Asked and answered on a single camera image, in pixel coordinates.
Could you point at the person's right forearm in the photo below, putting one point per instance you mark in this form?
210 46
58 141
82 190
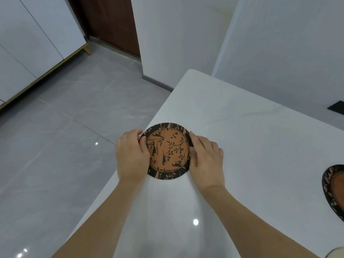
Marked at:
258 225

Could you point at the dark brown wooden door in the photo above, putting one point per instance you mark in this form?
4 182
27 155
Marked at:
107 21

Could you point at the black wall socket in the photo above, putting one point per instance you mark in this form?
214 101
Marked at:
336 107

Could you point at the person's right hand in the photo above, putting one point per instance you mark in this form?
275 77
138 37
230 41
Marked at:
208 166

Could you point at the person's right thumb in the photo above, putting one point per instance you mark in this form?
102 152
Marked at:
194 143

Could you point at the person's left hand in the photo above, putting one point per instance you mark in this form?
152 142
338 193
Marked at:
131 158

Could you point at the white cabinet with gold base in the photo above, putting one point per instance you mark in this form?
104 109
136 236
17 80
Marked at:
29 42

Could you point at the person's left forearm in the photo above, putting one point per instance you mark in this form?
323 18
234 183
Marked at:
99 223

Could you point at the pale round object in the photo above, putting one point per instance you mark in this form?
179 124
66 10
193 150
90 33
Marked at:
336 252

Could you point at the person's left thumb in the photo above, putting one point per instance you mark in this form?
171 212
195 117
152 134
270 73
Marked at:
143 142

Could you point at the round orange black patterned placemat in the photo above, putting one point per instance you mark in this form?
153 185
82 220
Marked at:
334 190
168 150

